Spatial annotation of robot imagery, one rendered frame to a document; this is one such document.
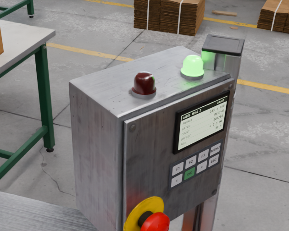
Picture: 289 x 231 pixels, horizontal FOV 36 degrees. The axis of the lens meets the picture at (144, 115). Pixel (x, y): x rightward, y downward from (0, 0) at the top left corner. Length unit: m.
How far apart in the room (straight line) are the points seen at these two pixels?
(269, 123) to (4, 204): 2.30
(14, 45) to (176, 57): 1.84
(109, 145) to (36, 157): 2.37
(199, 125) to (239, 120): 2.73
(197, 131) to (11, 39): 1.97
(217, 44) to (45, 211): 0.84
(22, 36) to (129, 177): 2.00
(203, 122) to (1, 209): 0.87
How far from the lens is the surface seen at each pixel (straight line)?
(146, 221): 0.51
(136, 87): 0.46
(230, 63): 0.52
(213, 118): 0.52
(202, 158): 0.55
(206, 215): 0.66
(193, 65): 0.50
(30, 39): 2.40
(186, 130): 0.50
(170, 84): 0.49
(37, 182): 2.64
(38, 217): 1.25
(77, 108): 0.50
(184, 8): 4.45
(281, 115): 3.39
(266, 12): 4.82
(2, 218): 1.27
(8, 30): 2.53
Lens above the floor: 1.71
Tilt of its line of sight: 33 degrees down
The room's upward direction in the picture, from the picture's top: 2 degrees clockwise
